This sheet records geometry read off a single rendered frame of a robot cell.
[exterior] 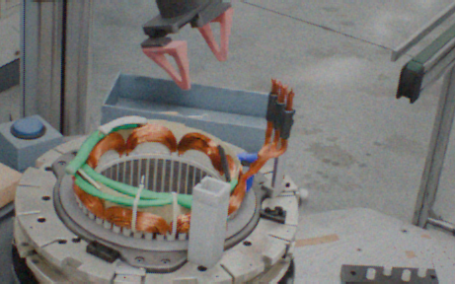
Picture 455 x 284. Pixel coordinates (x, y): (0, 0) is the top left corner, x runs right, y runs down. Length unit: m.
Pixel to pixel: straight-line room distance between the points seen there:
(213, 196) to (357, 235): 0.73
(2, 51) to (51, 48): 2.12
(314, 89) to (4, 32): 1.19
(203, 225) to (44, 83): 0.59
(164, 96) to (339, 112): 2.32
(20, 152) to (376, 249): 0.63
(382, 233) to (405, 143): 1.95
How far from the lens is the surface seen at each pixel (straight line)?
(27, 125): 1.39
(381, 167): 3.48
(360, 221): 1.74
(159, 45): 1.34
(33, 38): 1.53
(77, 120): 1.60
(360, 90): 3.98
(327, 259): 1.63
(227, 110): 1.49
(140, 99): 1.50
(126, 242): 1.06
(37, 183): 1.17
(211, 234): 1.02
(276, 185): 1.17
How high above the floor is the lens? 1.72
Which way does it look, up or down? 29 degrees down
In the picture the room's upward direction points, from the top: 6 degrees clockwise
